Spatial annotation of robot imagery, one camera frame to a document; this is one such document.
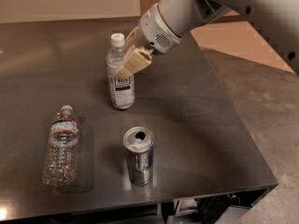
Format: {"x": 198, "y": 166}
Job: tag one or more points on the clear crinkled water bottle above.
{"x": 60, "y": 160}

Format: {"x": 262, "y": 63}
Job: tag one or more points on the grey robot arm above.
{"x": 277, "y": 21}

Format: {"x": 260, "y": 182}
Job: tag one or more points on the silver redbull can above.
{"x": 138, "y": 145}

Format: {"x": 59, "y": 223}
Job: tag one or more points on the blue tea plastic bottle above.
{"x": 122, "y": 90}

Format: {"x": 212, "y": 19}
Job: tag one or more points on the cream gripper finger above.
{"x": 130, "y": 38}
{"x": 135, "y": 60}

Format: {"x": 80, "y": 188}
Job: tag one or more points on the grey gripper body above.
{"x": 154, "y": 32}

